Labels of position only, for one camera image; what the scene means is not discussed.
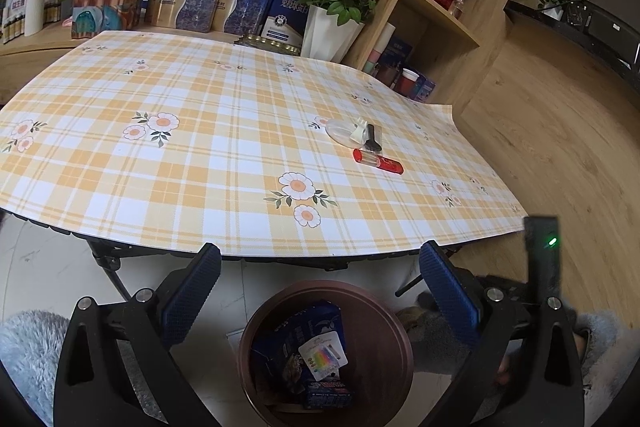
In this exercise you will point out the black small plastic piece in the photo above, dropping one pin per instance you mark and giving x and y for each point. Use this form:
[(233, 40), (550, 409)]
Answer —
[(372, 139)]

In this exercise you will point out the blue packet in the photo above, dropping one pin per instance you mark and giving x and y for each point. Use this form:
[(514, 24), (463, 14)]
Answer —
[(280, 337)]

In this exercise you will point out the dark glass cup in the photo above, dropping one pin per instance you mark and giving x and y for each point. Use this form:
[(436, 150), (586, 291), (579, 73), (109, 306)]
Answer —
[(387, 76)]

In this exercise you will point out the black counter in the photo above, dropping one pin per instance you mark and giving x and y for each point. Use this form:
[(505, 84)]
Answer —
[(600, 37)]

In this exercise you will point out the stack of pastel cups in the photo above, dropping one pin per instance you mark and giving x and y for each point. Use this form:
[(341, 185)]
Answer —
[(382, 47)]

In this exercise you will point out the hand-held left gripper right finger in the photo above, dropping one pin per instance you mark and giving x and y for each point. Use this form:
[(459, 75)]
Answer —
[(445, 291)]

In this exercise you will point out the red cup white rim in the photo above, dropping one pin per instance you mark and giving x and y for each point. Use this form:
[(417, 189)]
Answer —
[(407, 82)]

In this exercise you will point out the white plant pot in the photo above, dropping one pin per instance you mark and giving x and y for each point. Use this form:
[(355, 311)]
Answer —
[(325, 37)]

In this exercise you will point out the patterned flower basket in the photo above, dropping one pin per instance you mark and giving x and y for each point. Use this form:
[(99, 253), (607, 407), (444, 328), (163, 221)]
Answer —
[(100, 19)]

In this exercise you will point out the blue red small box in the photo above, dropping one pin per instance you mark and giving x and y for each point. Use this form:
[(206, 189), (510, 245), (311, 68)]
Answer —
[(327, 397)]

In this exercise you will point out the light blue fluffy garment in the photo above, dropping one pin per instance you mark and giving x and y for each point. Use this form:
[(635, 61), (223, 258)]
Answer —
[(30, 347)]

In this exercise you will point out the row of small bottles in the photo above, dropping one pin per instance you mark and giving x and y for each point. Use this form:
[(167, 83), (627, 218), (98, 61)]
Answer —
[(12, 27)]

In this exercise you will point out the white ribbed vase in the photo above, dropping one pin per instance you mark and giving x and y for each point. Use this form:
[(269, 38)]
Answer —
[(35, 12)]

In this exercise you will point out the checked floral tablecloth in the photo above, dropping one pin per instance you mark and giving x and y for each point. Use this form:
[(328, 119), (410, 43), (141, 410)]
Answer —
[(200, 167)]

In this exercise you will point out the purple small box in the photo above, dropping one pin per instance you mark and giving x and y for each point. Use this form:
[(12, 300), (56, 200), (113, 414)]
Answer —
[(424, 89)]

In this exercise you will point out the blue gold gift box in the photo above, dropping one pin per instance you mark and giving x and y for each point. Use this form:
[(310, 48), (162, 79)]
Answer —
[(245, 12), (195, 7)]

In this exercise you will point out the clear plastic lid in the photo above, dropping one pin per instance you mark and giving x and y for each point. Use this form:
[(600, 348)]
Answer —
[(340, 129)]

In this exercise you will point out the gold leaf tray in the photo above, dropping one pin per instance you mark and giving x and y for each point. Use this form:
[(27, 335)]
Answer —
[(265, 43)]

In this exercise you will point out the white plastic clip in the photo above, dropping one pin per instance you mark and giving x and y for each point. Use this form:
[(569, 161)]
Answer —
[(359, 134)]

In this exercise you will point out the brown round bin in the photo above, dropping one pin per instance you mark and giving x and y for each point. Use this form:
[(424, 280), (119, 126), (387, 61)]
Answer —
[(380, 357)]

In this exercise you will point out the wooden shelf unit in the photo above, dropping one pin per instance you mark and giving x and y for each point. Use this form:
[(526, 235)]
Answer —
[(480, 57)]

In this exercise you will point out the white card coloured stripes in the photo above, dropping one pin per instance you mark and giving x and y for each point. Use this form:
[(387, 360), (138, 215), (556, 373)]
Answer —
[(322, 354)]

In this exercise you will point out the blue box with badge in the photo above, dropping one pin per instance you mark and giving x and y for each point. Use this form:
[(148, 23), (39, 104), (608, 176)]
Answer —
[(280, 27)]

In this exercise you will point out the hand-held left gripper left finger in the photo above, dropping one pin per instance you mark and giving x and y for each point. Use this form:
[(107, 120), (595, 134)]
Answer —
[(195, 291)]

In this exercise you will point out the red slim packet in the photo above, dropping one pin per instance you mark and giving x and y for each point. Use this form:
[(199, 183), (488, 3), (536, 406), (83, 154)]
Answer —
[(385, 164)]

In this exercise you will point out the dark blue shelf box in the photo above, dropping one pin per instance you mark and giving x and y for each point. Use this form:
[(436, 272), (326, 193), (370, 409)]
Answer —
[(400, 52)]

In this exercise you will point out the glass bottle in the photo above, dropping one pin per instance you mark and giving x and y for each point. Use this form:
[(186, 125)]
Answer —
[(456, 9)]

